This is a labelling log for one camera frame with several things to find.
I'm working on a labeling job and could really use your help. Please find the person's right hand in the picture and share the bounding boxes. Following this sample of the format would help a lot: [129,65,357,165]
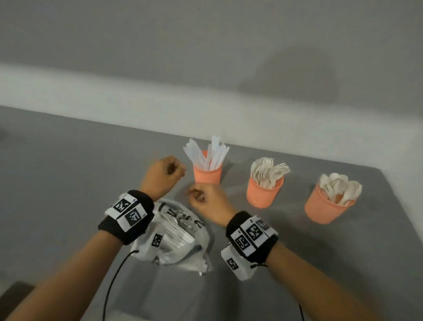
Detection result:
[187,182,240,228]

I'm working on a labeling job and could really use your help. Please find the person's left hand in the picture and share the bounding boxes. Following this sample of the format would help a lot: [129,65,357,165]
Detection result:
[138,154,187,204]

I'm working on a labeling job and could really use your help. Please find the person's left forearm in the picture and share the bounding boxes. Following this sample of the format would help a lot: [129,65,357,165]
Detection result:
[4,226,125,321]

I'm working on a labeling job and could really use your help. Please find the person's right forearm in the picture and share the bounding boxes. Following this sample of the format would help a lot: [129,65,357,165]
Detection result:
[260,240,401,321]

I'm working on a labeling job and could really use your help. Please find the orange plastic cup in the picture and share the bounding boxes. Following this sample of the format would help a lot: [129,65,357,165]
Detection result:
[192,150,224,185]
[245,175,285,210]
[303,183,357,227]

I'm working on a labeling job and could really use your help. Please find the bunch of white plastic knives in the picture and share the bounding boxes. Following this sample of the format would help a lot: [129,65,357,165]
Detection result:
[182,134,231,173]

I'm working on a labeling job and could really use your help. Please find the white plastic bag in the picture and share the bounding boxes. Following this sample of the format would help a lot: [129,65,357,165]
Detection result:
[128,197,216,277]

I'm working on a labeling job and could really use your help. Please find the black wristband with marker tags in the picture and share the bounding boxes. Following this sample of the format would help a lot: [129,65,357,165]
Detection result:
[219,210,281,283]
[97,188,157,247]

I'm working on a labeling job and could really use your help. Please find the bunch of white plastic forks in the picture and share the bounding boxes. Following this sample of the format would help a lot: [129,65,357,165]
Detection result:
[250,156,292,191]

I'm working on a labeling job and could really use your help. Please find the bunch of white plastic spoons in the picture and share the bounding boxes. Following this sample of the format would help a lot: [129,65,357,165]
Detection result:
[317,172,363,208]

